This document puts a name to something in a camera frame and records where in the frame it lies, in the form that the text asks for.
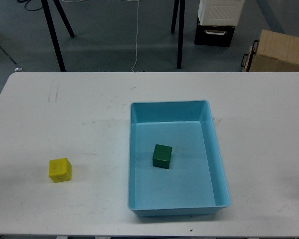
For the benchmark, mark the green wooden block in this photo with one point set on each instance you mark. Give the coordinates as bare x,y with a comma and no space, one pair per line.
161,156

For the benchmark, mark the yellow wooden block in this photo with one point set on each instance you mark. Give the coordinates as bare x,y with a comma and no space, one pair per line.
60,170

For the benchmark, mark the white appliance box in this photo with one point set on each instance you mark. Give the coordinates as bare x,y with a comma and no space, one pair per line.
220,12

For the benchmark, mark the light blue plastic bin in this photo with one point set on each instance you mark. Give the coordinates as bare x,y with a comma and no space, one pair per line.
195,182

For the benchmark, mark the black drawer cabinet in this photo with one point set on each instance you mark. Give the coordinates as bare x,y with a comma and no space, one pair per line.
211,35

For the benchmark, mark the grey metal stand leg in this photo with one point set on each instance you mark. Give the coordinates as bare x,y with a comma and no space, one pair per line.
2,49

